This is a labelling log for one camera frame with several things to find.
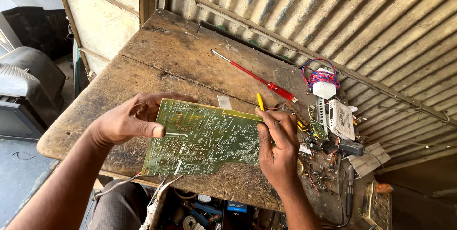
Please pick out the person's left hand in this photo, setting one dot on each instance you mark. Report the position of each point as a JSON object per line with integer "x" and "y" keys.
{"x": 132, "y": 119}

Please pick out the person's right hand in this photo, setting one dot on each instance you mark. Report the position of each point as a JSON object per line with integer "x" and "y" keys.
{"x": 280, "y": 151}

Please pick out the large green circuit board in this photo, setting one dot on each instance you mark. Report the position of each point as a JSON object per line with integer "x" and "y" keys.
{"x": 207, "y": 140}

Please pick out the black part with yellow label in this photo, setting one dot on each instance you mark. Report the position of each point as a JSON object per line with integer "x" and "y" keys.
{"x": 302, "y": 125}

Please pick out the small green circuit board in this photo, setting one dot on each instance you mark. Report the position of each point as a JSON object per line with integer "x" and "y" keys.
{"x": 319, "y": 130}

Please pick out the heap of small electronic parts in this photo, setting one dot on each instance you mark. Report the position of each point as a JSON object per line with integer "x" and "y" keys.
{"x": 321, "y": 173}

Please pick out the white labelled driver box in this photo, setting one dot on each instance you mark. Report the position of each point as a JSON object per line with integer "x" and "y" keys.
{"x": 342, "y": 119}

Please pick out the black power adapter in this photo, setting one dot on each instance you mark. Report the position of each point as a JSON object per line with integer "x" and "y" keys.
{"x": 351, "y": 148}

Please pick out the small grey metal plate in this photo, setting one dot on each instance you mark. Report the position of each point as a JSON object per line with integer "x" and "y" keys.
{"x": 224, "y": 102}

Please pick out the black smartphone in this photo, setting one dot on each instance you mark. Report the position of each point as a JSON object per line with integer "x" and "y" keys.
{"x": 236, "y": 215}

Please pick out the black soldering iron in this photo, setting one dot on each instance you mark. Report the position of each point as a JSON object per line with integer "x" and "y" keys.
{"x": 349, "y": 194}

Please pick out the person's grey trousers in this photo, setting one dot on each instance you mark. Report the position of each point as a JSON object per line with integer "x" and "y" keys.
{"x": 119, "y": 206}

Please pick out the white slatted plastic piece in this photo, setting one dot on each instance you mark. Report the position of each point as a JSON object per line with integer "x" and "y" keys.
{"x": 369, "y": 160}

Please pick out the dark grey television set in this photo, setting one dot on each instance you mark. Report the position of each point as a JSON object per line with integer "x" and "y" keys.
{"x": 28, "y": 90}

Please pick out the orange plastic cap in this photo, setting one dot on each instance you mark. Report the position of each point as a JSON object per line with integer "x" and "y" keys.
{"x": 383, "y": 188}

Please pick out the yellowed power strip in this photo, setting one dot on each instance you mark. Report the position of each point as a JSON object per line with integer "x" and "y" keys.
{"x": 376, "y": 208}

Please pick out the dark grey flat casing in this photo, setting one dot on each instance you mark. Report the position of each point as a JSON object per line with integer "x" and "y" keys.
{"x": 21, "y": 176}

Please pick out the black television set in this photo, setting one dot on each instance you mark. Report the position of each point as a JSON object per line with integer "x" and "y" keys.
{"x": 32, "y": 12}

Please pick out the white perforated metal bracket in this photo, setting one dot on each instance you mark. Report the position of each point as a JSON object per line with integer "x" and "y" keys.
{"x": 321, "y": 114}

